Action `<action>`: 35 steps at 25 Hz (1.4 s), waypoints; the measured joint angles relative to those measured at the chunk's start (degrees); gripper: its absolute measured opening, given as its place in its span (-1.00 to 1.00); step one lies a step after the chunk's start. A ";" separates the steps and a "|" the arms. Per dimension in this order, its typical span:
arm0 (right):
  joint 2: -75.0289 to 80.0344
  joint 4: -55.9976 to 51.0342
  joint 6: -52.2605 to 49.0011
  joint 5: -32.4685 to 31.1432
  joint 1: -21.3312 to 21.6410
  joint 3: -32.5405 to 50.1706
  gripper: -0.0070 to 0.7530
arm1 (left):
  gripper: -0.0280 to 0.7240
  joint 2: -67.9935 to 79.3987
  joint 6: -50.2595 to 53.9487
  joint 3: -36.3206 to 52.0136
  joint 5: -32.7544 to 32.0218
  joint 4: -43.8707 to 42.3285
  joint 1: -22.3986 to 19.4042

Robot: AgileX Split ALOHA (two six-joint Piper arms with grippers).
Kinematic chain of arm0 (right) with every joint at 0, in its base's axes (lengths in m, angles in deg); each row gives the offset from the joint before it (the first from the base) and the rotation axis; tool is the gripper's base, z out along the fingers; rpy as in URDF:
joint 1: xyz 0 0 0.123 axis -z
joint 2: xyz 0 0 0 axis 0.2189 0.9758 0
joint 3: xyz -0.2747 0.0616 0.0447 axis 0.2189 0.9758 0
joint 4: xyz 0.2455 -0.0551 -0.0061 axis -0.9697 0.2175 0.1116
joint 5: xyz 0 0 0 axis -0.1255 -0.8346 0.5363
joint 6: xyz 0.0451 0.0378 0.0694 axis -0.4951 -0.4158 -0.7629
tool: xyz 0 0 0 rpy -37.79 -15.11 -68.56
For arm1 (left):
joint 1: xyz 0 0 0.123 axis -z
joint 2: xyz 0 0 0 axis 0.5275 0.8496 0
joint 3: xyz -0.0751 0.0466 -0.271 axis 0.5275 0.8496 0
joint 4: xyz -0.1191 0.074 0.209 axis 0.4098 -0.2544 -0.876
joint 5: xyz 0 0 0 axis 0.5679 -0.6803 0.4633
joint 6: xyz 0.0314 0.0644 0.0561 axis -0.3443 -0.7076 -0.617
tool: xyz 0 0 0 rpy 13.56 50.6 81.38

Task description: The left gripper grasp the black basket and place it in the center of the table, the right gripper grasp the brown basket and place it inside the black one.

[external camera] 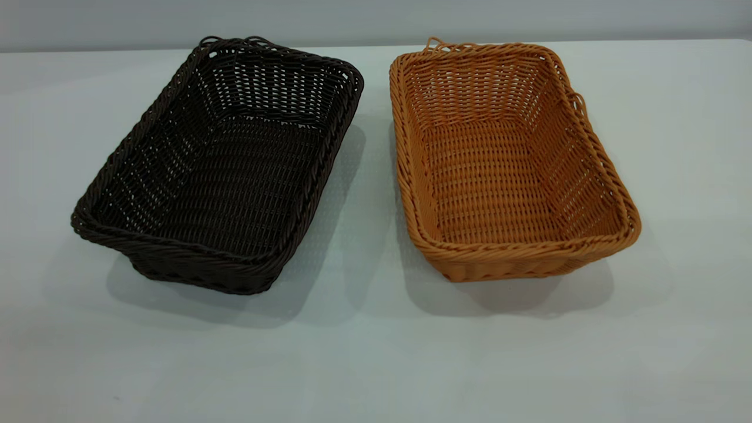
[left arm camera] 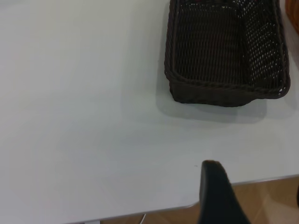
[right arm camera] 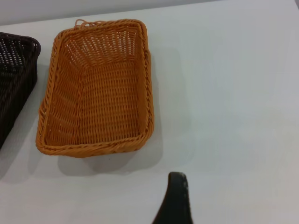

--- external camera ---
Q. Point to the orange woven wicker basket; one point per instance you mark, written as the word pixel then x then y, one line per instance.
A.
pixel 499 176

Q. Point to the black woven wicker basket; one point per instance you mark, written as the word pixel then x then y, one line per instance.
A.
pixel 235 194

